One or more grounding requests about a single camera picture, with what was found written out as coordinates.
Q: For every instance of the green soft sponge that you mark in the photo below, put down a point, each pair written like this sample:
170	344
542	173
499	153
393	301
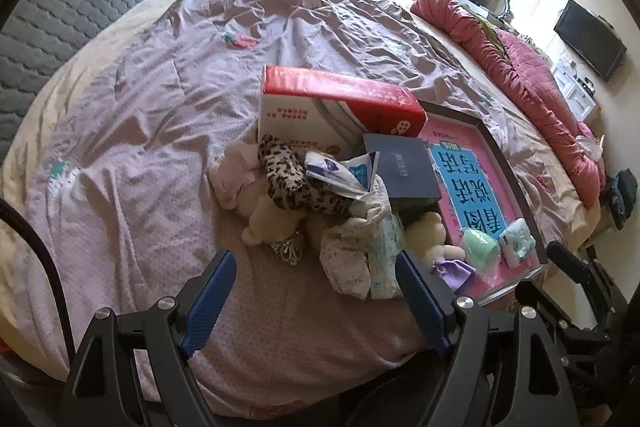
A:
480	249

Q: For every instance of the white diaper with teal print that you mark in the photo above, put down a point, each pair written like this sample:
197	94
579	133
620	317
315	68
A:
387	252

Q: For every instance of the black flat television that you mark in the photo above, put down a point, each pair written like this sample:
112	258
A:
590	38

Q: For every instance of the white drawer cabinet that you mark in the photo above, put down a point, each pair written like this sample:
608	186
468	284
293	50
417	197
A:
575	89

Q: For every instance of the red quilt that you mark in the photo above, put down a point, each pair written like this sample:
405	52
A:
525	82

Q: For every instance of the purple cloth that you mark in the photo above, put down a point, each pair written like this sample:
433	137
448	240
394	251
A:
452	274

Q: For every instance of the blue and white plastic packet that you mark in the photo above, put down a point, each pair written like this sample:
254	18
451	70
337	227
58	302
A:
335	174

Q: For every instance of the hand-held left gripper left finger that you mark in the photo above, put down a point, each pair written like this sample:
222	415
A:
210	299

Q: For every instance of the pink framed board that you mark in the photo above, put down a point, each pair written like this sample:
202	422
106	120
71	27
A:
475	192

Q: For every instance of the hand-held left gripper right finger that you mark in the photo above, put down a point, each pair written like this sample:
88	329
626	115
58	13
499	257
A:
420	302

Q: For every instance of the large cream plush bear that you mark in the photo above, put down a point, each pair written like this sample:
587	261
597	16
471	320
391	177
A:
265	222

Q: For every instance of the black bag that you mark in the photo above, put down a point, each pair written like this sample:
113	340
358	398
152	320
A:
622	199

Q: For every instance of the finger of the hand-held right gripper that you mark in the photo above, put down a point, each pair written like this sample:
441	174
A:
540	302
580	272

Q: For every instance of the green and white tissue packet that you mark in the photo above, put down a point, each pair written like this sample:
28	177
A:
517	242

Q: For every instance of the dark blue booklet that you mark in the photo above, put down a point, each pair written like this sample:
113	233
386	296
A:
405	172

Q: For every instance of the white patterned baby cloth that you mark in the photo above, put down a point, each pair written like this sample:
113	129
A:
345	257

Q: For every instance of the red and white cardboard box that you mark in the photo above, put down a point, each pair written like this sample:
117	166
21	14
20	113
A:
340	94

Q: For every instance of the leopard print cloth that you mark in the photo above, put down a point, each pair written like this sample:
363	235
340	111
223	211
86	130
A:
285	182

